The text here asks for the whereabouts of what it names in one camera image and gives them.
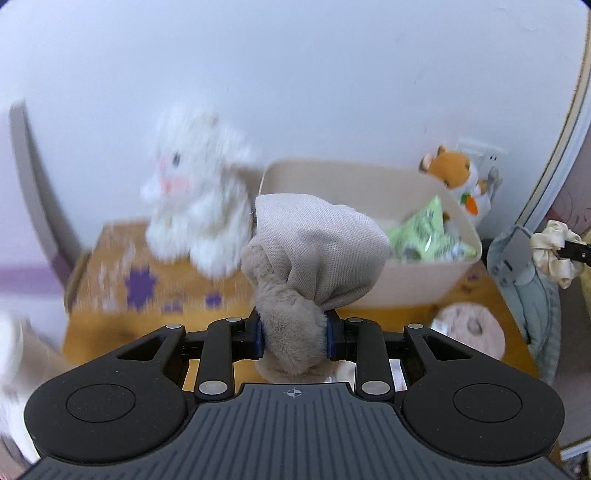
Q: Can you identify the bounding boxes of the green snack packet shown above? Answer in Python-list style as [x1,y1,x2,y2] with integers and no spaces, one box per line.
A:
[385,195,476,264]

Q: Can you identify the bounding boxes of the cream satin scrunchie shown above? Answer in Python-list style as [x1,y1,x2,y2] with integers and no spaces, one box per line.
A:
[530,220,587,290]

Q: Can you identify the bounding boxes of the yellow purple printed desktop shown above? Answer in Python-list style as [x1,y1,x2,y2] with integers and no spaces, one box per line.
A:
[61,219,543,400]

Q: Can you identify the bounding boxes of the blurred white beige object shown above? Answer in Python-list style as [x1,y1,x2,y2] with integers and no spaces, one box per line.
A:
[0,309,70,464]

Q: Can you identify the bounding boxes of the pale green padded bag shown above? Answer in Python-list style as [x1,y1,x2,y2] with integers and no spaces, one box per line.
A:
[487,225,561,385]

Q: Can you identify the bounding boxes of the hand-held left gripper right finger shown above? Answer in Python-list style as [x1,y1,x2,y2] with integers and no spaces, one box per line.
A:
[325,310,467,398]

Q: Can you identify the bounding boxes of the beige plastic storage bin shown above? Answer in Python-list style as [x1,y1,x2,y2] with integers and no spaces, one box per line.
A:
[259,158,483,311]

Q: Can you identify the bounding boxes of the white wall socket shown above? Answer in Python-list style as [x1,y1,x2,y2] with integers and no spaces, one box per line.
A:
[456,137,509,195]

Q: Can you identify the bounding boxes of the cream gold edged frame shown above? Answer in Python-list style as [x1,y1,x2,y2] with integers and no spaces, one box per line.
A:
[513,69,591,232]

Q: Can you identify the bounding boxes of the round pink fluffy pad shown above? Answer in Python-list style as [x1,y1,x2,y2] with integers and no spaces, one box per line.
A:
[434,302,505,360]

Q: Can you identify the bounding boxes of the orange white hamster plush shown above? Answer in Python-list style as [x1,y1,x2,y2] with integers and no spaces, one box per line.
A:
[419,144,492,217]

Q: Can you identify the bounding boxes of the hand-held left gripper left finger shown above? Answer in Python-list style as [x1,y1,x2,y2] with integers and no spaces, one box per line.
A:
[117,316,265,402]

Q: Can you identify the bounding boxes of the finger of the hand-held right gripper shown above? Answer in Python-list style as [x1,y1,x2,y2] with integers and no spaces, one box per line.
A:
[558,239,591,266]

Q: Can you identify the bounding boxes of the beige plush toy grey cloth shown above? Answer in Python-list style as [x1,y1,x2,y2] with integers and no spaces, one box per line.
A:
[240,194,391,384]

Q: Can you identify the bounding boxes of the white fluffy plush bunny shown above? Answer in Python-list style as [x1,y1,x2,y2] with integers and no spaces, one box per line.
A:
[140,104,254,278]

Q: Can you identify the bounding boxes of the beige upright board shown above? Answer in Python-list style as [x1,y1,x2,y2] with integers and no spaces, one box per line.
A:
[8,98,85,282]

